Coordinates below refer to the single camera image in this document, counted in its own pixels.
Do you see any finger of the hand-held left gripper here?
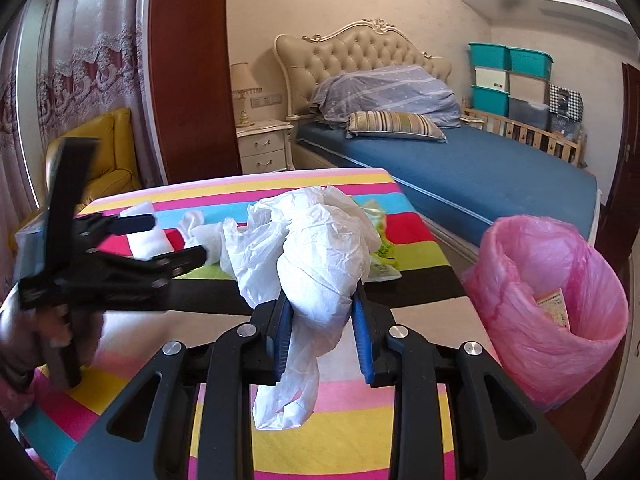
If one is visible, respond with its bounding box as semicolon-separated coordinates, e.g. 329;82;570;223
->
73;213;157;249
94;244;209;292

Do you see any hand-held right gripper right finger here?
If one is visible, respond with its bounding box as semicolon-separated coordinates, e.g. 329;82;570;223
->
350;281;587;480

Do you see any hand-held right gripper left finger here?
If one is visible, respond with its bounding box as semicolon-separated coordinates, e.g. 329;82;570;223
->
57;291;295;480

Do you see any white foam sheet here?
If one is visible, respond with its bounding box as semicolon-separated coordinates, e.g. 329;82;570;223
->
119;201;173;262

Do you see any white plastic bag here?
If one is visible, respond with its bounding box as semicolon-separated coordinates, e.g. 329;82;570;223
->
222;185;383;432

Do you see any pink bag lined bin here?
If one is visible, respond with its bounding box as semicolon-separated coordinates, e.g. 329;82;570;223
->
460;215;630;413

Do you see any yellow printed drink carton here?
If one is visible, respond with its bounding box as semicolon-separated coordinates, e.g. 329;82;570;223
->
536;287;573;333

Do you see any person's left hand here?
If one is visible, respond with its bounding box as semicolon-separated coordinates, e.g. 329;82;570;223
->
0;306;72;382

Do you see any white crumpled tissue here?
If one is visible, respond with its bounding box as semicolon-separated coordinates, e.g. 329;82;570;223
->
177;210;236;267

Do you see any yellow armchair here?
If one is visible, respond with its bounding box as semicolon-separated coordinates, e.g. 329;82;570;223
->
45;107;143;201

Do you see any green white snack packet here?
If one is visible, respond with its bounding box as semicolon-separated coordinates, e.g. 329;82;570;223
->
350;199;403;281

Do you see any striped colourful tablecloth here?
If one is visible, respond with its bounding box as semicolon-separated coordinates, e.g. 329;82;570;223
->
10;167;503;480

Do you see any cream nightstand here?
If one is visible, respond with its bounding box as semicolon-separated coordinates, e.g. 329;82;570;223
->
235;119;296;176

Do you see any lace patterned curtain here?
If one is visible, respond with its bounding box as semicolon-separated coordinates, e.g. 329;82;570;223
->
0;0;156;211

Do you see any red brown wooden panel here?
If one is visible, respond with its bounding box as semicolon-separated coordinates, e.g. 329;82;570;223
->
147;0;241;186

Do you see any cream table lamp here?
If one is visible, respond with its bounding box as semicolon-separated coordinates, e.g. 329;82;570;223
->
229;62;257;127

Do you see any bed with blue sheet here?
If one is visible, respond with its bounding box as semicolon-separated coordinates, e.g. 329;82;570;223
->
292;122;601;261

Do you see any striped pillow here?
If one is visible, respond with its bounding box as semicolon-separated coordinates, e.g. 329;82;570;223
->
345;110;447;142

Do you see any blue grey duvet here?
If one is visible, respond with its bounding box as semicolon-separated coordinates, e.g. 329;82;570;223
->
309;64;463;130

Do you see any teal storage box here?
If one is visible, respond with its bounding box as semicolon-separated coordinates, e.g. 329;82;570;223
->
467;42;512;71
507;46;556;81
471;84;511;113

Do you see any beige tufted headboard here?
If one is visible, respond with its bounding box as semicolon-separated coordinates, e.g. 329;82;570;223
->
272;18;453;121

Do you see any grey clear storage box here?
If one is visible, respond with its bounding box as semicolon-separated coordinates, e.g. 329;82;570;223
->
507;97;550;130

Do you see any beige storage box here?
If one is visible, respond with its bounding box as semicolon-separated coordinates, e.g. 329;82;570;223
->
507;72;551;103
474;66;511;90

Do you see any dark fabric bag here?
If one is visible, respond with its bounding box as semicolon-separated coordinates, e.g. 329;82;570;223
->
547;115;581;137

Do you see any black white checkered bag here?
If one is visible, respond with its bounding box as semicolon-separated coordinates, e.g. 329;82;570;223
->
547;82;585;121

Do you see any dark brown door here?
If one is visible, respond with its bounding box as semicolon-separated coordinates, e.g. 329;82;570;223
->
597;62;640;206

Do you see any wooden crib rail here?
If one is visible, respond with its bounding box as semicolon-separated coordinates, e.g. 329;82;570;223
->
460;105;588;168

